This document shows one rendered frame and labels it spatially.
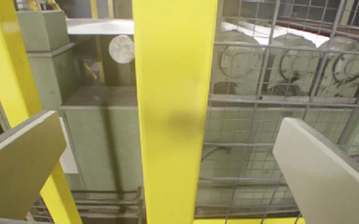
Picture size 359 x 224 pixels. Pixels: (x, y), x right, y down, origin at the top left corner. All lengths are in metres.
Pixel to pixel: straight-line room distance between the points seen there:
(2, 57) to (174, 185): 0.36
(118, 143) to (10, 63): 0.92
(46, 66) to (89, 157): 0.60
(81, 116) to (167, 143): 1.09
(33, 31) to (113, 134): 0.66
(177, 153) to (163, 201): 0.06
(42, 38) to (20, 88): 0.73
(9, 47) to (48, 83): 0.79
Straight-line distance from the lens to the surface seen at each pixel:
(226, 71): 1.11
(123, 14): 3.79
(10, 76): 0.45
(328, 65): 1.41
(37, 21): 1.16
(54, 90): 1.22
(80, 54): 3.38
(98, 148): 1.33
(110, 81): 3.36
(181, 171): 0.18
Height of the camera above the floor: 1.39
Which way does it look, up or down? 28 degrees down
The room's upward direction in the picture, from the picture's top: 2 degrees clockwise
